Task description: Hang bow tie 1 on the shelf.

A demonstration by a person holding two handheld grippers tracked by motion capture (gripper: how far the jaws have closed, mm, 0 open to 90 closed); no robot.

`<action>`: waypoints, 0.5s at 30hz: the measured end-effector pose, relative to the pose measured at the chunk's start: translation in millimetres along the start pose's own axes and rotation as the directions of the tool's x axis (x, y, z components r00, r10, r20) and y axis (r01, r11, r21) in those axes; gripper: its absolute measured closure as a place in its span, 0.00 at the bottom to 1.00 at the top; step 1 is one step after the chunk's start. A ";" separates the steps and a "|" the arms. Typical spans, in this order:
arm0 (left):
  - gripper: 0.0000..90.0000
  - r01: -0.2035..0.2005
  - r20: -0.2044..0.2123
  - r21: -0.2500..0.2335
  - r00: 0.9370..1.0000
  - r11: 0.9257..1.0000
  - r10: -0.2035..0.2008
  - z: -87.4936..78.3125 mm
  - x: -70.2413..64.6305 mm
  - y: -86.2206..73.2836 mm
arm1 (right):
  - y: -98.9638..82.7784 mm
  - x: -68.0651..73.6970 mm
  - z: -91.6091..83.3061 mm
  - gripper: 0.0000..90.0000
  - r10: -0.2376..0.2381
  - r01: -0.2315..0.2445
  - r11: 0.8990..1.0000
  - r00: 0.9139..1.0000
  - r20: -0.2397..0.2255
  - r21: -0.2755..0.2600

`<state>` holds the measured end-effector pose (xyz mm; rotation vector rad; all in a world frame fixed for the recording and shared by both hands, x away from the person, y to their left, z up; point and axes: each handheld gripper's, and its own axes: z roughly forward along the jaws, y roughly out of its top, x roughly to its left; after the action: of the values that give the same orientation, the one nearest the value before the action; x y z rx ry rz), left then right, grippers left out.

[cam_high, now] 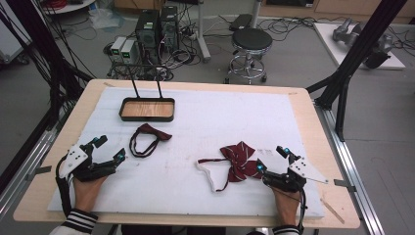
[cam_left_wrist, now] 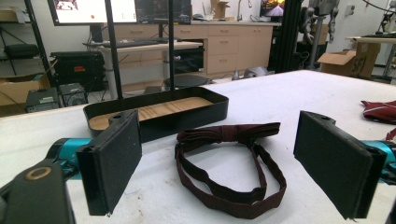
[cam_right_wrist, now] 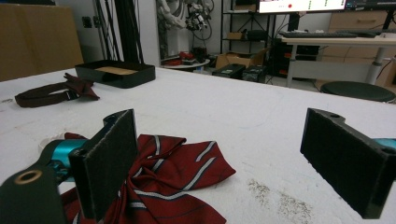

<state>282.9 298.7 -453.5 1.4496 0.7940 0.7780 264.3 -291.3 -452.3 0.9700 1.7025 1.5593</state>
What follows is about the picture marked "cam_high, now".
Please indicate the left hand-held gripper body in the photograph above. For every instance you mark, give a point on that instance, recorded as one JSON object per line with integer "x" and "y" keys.
{"x": 76, "y": 158}

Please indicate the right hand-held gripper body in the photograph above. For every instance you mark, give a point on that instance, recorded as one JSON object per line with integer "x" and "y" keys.
{"x": 301, "y": 169}

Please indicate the striped dark red bow tie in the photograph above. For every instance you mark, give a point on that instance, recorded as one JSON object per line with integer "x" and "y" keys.
{"x": 239, "y": 160}

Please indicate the plain dark red bow tie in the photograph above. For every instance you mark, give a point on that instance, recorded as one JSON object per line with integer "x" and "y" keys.
{"x": 153, "y": 130}

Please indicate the black rack with wooden base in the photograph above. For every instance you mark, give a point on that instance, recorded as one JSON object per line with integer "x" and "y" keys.
{"x": 147, "y": 109}

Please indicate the person's left hand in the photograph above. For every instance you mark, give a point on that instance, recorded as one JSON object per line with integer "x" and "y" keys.
{"x": 85, "y": 196}

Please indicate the person's right hand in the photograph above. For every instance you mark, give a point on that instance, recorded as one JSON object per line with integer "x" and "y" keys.
{"x": 288, "y": 209}

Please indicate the grey metal clamp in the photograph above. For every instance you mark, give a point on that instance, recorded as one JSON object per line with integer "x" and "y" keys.
{"x": 344, "y": 184}
{"x": 40, "y": 170}

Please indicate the light wooden table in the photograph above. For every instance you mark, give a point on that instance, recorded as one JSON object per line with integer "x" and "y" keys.
{"x": 326, "y": 137}

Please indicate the thin wooden stick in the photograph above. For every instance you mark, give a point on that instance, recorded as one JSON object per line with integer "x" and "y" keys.
{"x": 332, "y": 210}

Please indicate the white foam mat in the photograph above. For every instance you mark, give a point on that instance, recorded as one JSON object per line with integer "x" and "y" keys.
{"x": 202, "y": 124}

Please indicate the white power supply box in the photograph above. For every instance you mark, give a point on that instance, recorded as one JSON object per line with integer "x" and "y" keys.
{"x": 129, "y": 51}
{"x": 117, "y": 45}

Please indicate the white floor board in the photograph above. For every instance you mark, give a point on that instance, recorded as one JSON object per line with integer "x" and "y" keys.
{"x": 329, "y": 42}

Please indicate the black round stool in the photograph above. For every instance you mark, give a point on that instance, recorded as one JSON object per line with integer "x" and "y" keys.
{"x": 252, "y": 38}

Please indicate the large black computer tower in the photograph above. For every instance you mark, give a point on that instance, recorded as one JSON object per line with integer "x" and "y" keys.
{"x": 147, "y": 32}

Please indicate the clear plastic bag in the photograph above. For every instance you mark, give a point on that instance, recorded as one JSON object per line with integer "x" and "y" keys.
{"x": 104, "y": 18}

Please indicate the white equipment case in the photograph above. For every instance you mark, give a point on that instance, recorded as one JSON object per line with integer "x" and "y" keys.
{"x": 9, "y": 42}

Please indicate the slim black computer tower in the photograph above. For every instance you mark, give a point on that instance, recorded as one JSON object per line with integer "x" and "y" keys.
{"x": 169, "y": 27}

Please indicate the white round table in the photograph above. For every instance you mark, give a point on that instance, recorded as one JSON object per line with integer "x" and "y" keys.
{"x": 70, "y": 7}

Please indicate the black flat device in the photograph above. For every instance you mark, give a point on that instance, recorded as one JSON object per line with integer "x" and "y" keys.
{"x": 241, "y": 22}

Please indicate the white table leg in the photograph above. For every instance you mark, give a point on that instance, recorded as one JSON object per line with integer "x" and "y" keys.
{"x": 203, "y": 39}

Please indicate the aluminium rail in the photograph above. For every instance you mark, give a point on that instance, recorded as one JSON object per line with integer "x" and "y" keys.
{"x": 355, "y": 169}
{"x": 29, "y": 160}

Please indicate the black metal frame stand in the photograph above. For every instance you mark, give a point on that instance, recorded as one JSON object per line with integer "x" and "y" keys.
{"x": 359, "y": 49}
{"x": 42, "y": 42}

